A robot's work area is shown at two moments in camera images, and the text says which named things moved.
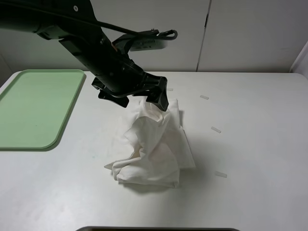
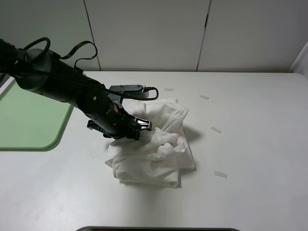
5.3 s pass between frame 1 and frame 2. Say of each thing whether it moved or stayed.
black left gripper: moved
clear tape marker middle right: stayed
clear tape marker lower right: stayed
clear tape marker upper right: stayed
